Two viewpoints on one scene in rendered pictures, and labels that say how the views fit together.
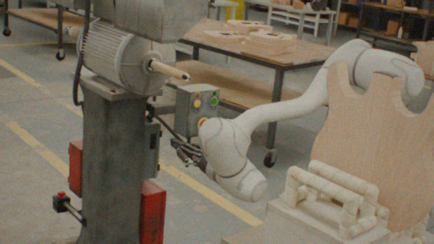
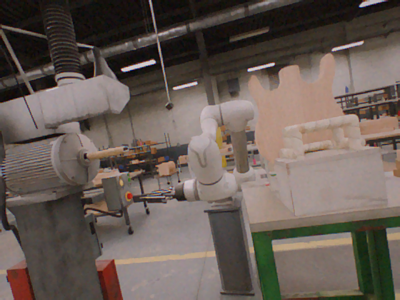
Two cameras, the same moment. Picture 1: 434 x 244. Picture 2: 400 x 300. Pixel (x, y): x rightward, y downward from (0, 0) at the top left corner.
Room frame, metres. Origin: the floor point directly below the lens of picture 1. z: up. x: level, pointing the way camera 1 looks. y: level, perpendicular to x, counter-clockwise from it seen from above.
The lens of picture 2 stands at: (0.93, 0.43, 1.21)
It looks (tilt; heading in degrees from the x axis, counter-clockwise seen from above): 3 degrees down; 321
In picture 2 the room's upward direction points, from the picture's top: 11 degrees counter-clockwise
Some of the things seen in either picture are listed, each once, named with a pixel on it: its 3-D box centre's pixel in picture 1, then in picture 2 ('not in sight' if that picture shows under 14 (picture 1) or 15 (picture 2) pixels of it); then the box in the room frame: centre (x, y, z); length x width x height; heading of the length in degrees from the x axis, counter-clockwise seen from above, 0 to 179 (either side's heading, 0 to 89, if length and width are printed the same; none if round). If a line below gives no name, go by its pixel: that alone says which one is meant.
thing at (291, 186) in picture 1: (291, 190); (297, 145); (1.22, -0.20, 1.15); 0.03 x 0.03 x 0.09
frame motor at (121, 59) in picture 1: (126, 53); (53, 164); (2.15, 0.39, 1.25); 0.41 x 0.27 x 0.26; 41
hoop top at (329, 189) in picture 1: (321, 185); (323, 125); (1.15, -0.26, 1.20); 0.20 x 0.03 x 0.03; 44
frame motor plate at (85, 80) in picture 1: (115, 83); (47, 193); (2.19, 0.44, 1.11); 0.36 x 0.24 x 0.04; 41
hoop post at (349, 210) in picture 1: (348, 218); (353, 134); (1.09, -0.31, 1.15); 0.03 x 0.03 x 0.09
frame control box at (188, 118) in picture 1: (182, 112); (108, 197); (2.24, 0.15, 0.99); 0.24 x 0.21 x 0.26; 41
